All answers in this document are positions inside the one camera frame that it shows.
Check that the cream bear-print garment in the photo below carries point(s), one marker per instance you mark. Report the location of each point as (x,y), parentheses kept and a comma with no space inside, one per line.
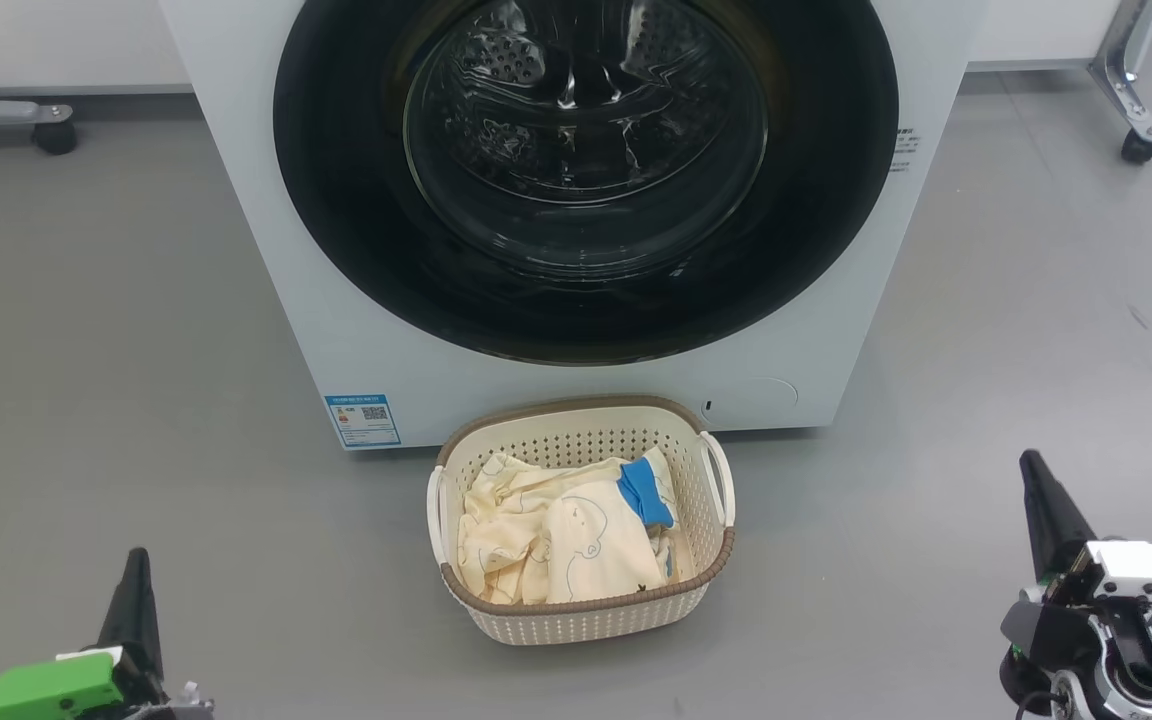
(496,530)

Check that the white front-load washing machine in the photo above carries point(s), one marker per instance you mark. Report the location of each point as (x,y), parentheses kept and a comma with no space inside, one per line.
(236,200)

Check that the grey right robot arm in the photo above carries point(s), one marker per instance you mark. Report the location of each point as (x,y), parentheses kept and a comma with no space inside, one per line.
(1136,670)

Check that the cream perforated laundry basket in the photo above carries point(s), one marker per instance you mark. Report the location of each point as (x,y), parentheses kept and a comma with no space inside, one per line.
(586,620)

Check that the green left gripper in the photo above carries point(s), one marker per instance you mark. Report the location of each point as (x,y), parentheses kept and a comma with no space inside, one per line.
(46,690)

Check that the cream garment with blue cuff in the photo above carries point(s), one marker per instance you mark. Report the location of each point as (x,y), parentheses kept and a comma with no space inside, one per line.
(591,550)

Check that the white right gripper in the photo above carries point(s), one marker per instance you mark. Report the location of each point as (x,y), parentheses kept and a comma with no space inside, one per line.
(1151,575)

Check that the blue energy label sticker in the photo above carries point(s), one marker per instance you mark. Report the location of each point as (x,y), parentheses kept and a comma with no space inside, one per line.
(363,420)

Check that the black round glass washer door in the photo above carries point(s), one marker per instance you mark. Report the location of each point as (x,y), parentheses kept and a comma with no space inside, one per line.
(586,300)

